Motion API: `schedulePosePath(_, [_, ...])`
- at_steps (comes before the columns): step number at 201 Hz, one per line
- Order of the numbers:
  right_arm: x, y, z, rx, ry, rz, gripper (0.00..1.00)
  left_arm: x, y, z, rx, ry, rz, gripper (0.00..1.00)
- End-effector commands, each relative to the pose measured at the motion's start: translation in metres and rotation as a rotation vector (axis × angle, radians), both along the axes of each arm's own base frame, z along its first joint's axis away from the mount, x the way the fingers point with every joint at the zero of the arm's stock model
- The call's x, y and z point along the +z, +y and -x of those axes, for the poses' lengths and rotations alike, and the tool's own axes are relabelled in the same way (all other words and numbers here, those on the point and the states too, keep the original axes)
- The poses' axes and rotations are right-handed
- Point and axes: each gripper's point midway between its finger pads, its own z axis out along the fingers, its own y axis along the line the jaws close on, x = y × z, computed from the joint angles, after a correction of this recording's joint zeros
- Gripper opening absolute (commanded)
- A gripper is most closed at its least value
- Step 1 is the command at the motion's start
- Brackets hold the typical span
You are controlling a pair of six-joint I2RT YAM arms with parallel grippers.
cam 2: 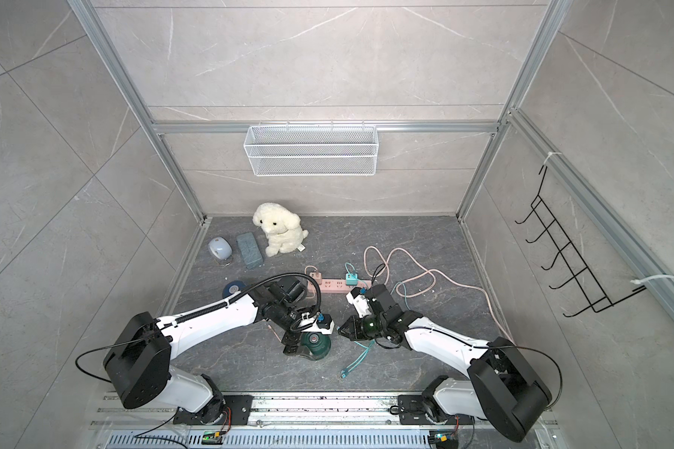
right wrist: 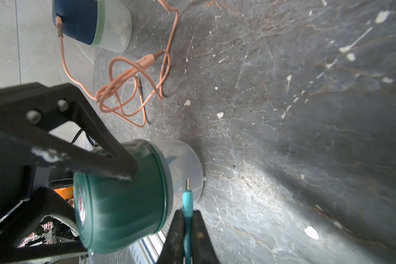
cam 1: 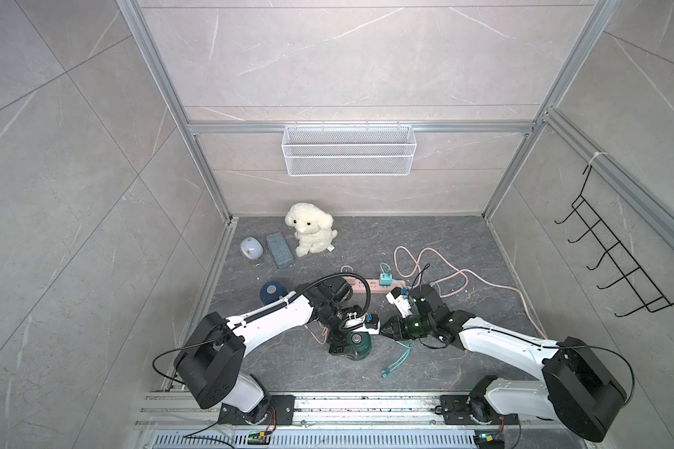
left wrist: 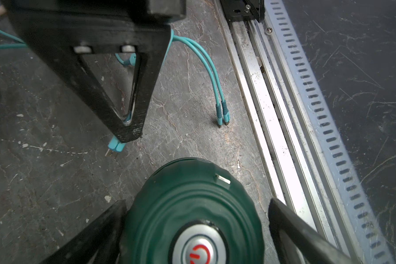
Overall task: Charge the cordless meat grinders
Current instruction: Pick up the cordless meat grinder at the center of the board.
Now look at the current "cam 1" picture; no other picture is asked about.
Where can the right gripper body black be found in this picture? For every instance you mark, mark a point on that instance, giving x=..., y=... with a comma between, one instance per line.
x=402, y=330

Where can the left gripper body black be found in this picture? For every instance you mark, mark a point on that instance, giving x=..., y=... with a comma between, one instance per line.
x=337, y=336

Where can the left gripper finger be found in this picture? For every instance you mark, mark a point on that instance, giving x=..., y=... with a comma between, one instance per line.
x=350, y=353
x=338, y=348

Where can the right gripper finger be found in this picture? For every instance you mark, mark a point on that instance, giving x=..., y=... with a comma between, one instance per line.
x=391, y=325
x=387, y=334

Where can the green cordless meat grinder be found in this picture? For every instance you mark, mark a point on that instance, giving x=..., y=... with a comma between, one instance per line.
x=361, y=341

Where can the teal usb wall charger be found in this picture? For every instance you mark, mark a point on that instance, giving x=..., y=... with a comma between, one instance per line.
x=385, y=279

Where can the blue cordless meat grinder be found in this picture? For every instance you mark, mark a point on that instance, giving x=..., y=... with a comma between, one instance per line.
x=271, y=292

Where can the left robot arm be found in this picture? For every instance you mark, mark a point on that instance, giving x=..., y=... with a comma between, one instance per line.
x=210, y=364

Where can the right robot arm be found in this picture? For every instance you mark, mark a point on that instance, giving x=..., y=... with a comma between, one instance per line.
x=569, y=382

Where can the pink power strip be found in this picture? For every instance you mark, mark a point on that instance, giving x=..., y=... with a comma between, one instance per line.
x=375, y=287

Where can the grey-blue rectangular case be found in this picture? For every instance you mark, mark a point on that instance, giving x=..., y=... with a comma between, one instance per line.
x=281, y=253

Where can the white plush dog toy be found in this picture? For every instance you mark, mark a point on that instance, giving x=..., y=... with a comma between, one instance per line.
x=313, y=228

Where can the light blue round gadget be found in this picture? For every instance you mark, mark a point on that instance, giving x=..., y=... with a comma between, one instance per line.
x=252, y=249

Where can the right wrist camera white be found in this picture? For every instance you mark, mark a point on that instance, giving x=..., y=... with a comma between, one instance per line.
x=398, y=297

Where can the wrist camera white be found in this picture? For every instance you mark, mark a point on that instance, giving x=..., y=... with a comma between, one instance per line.
x=369, y=323
x=398, y=297

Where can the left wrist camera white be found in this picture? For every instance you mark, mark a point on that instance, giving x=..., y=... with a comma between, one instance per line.
x=369, y=323

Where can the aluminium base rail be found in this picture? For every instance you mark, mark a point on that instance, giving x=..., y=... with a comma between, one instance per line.
x=341, y=420

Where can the white wire mesh basket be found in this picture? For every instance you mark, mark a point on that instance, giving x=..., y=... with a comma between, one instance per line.
x=348, y=150

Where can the black wire hook rack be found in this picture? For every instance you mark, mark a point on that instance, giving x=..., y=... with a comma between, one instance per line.
x=651, y=298

